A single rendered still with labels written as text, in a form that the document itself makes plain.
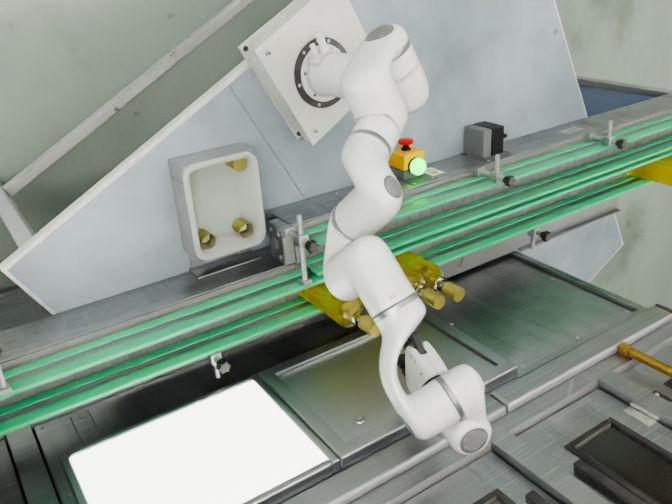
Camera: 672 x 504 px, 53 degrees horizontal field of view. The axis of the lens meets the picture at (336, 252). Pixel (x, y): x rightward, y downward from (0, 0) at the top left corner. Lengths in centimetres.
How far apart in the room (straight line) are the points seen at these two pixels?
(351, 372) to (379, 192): 54
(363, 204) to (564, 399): 64
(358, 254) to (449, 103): 93
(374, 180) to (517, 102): 108
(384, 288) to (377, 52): 44
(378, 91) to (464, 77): 77
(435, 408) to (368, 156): 42
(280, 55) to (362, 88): 35
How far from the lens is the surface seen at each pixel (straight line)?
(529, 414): 145
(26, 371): 142
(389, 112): 123
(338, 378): 149
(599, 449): 143
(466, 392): 109
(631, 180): 240
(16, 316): 207
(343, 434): 135
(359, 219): 114
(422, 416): 108
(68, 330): 147
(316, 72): 151
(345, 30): 160
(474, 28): 195
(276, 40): 150
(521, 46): 210
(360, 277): 107
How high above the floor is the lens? 214
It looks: 50 degrees down
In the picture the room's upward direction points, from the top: 121 degrees clockwise
